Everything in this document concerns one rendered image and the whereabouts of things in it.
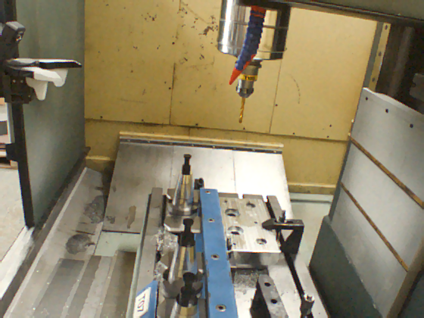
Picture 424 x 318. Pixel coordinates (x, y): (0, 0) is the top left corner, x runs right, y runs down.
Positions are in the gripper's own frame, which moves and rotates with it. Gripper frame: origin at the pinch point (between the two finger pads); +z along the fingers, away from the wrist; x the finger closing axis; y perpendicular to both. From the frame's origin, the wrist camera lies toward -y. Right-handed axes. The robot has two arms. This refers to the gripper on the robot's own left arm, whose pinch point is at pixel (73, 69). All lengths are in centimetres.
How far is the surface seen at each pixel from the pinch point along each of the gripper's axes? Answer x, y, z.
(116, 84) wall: -110, 29, -9
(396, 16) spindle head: 23, -18, 53
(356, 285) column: -5, 61, 83
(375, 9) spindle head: 23, -18, 49
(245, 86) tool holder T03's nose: -7.2, 2.3, 37.4
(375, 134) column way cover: -17, 14, 80
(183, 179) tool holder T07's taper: 13.9, 16.4, 24.2
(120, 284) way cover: -14, 70, 8
